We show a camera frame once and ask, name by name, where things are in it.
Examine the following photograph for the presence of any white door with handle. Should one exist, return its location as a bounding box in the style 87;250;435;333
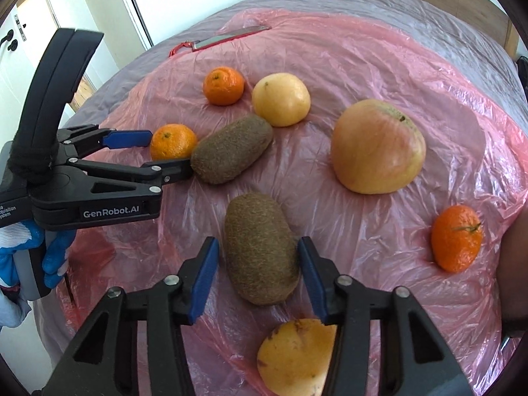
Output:
0;0;56;145

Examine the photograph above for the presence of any blue white gloved hand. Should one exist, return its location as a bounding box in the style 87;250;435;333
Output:
1;220;76;328

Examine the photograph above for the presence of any yellow round citrus fruit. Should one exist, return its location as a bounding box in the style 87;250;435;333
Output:
251;73;312;128

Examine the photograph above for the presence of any mandarin with stem right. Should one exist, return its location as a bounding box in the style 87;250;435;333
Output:
430;205;483;274

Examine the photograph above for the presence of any yellow spotted apple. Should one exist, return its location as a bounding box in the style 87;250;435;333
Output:
257;318;337;396

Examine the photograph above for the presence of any grey bed cover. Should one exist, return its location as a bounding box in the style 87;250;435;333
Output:
67;0;527;131

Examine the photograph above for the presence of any brown kiwi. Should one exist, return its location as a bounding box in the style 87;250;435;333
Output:
224;192;300;306
191;115;273;185

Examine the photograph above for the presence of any phone in red case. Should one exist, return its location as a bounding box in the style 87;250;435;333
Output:
168;25;270;57

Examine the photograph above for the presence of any pink plastic sheet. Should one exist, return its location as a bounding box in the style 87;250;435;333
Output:
40;10;527;394

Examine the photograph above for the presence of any mandarin top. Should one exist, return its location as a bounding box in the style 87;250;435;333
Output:
202;66;245;106

